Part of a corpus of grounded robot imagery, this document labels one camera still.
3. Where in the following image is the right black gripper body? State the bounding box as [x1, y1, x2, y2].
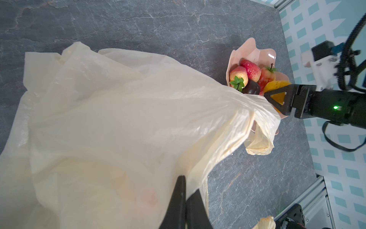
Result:
[292, 85, 366, 129]

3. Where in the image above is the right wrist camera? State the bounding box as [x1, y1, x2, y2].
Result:
[301, 41, 345, 92]

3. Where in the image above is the pink flower-shaped fruit plate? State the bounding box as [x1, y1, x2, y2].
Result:
[225, 37, 290, 135]

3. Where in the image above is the red apple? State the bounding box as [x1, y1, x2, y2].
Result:
[257, 64, 277, 93]

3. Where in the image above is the dark purple fruit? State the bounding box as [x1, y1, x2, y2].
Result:
[242, 79, 260, 95]

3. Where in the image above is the red peach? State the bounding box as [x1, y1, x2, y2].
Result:
[240, 59, 261, 82]

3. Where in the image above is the pink-yellow peach with leaves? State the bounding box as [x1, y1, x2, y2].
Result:
[229, 66, 248, 92]

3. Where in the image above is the aluminium mounting rail frame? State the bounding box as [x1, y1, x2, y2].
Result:
[274, 176, 336, 229]

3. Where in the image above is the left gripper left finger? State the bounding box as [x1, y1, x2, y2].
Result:
[159, 176, 186, 229]

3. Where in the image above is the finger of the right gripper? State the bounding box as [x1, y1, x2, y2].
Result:
[263, 84, 295, 116]

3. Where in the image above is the translucent cream plastic bag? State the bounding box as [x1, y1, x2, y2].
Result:
[1, 42, 280, 229]

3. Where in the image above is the yellow mango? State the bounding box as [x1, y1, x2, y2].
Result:
[262, 80, 292, 114]

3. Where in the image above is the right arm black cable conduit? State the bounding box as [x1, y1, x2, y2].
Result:
[334, 12, 366, 94]

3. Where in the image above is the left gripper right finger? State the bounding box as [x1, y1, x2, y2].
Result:
[186, 190, 213, 229]

